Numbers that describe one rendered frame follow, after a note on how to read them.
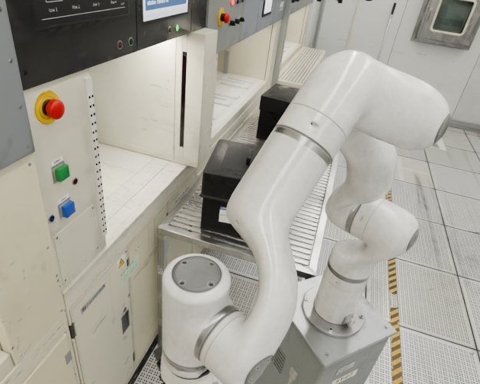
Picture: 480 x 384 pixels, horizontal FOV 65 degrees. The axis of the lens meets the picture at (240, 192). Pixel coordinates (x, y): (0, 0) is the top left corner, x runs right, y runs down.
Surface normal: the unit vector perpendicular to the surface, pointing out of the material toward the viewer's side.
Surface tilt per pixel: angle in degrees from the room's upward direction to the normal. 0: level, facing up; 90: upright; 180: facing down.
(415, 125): 79
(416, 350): 0
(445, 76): 90
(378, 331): 0
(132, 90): 90
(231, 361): 58
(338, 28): 90
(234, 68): 90
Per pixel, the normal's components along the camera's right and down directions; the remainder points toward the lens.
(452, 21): -0.30, 0.49
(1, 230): 0.95, 0.26
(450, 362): 0.11, -0.83
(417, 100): 0.25, 0.01
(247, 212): -0.44, -0.30
